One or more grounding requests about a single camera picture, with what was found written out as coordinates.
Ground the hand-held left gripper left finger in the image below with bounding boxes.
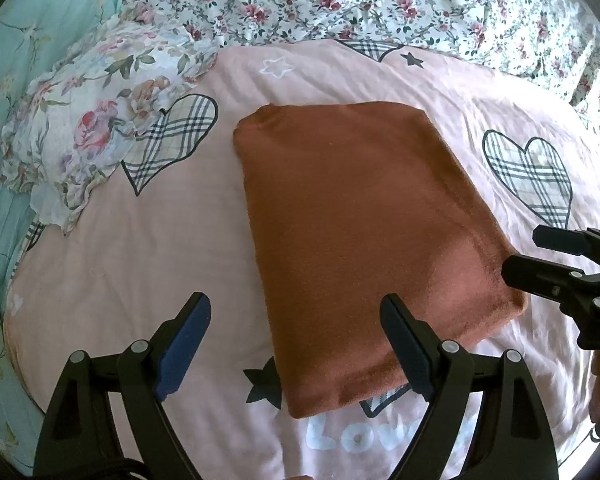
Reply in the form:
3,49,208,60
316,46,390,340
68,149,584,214
32,292,213,480

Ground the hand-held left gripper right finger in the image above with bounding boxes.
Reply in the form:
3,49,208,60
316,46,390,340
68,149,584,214
380,294,561,480

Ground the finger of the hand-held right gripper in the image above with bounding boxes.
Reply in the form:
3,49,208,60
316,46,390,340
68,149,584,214
532,225,600,272
500,254,600,352

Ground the rust brown shirt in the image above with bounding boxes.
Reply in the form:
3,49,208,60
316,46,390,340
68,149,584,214
232,101,531,420

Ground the pink blanket with plaid hearts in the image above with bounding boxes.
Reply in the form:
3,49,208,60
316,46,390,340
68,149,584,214
2,37,600,480

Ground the large-flower ruffled pillow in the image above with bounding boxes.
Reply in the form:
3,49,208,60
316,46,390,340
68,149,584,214
0,22,220,235

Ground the white small-flower bed sheet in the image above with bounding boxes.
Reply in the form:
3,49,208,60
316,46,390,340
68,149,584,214
117,0,600,141

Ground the teal floral bed sheet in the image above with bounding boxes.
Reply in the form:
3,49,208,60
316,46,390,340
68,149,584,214
0,0,141,476

